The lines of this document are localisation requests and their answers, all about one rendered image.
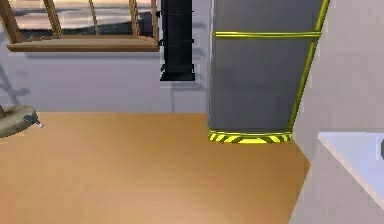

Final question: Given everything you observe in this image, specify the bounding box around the grey fridge with yellow trim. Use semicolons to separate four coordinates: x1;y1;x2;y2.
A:
207;0;332;145

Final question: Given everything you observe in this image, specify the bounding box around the wooden framed window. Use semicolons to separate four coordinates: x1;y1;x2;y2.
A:
0;0;161;53

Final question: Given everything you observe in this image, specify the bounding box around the white counter cabinet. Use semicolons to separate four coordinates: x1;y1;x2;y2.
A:
288;131;384;224

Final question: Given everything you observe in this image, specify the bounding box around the olive round lamp base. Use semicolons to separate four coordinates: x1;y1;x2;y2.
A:
0;105;45;139

